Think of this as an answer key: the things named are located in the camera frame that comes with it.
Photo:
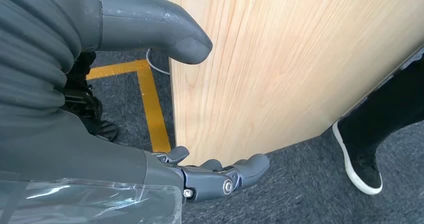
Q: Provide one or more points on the yellow floor tape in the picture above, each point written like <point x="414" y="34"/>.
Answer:
<point x="150" y="109"/>

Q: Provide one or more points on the person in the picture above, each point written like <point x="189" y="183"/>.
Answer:
<point x="387" y="109"/>

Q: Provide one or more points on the robot right arm ribbed sleeve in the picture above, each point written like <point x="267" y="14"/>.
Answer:
<point x="30" y="50"/>

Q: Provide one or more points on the black robot leg part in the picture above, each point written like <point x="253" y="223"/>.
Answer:
<point x="86" y="103"/>

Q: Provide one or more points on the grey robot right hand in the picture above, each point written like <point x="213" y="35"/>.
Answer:
<point x="66" y="156"/>

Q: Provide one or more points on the person's right black shoe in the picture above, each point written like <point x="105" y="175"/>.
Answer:
<point x="361" y="162"/>

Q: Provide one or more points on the light wooden desk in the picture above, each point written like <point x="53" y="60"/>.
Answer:
<point x="265" y="66"/>

